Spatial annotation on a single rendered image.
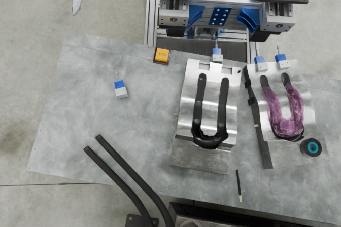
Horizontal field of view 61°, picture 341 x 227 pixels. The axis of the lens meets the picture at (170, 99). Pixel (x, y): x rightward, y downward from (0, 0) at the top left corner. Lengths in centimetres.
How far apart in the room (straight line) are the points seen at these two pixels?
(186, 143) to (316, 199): 65
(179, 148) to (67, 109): 56
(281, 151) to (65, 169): 96
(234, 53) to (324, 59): 84
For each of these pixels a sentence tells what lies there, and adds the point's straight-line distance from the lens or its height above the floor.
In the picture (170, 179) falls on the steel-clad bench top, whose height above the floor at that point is 80.
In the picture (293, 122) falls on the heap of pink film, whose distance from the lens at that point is 141.
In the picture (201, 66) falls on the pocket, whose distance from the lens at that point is 140.
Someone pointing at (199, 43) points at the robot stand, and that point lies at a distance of 218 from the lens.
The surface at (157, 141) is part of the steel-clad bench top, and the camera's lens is 136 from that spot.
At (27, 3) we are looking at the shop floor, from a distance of 276.
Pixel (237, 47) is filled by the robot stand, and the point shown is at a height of 21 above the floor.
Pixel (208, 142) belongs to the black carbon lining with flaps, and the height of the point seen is 87.
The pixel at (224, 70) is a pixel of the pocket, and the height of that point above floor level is 86.
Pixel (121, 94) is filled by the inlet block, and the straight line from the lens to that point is 135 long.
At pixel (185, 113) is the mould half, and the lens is 127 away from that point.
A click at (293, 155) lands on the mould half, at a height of 91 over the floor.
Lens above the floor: 215
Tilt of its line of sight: 75 degrees down
